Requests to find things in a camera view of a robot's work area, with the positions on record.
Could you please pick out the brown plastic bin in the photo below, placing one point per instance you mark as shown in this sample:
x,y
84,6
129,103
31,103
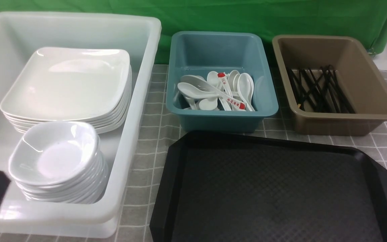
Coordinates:
x,y
358,76

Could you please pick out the grey checked table cloth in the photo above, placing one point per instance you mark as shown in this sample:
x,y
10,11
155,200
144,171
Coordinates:
x,y
159,129

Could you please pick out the green backdrop cloth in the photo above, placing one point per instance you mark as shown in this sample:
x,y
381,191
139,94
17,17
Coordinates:
x,y
364,20

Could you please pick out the stack of white bowls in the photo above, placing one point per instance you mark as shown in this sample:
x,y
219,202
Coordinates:
x,y
61,162

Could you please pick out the stack of white plates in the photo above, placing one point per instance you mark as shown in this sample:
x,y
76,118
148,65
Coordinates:
x,y
71,84

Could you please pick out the teal plastic bin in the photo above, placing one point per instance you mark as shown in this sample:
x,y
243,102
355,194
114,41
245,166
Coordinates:
x,y
198,53

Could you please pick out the pile of black chopsticks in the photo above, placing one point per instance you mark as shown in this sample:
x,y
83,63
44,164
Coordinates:
x,y
319,90

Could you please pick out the white plastic tub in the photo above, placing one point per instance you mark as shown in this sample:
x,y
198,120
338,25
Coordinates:
x,y
21,34

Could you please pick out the red white labelled spoon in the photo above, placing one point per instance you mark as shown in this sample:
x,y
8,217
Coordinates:
x,y
238,105

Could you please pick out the pile of white spoons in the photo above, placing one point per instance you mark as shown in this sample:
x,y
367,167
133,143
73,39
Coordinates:
x,y
209,94

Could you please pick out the black serving tray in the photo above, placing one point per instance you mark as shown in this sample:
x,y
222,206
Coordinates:
x,y
219,187

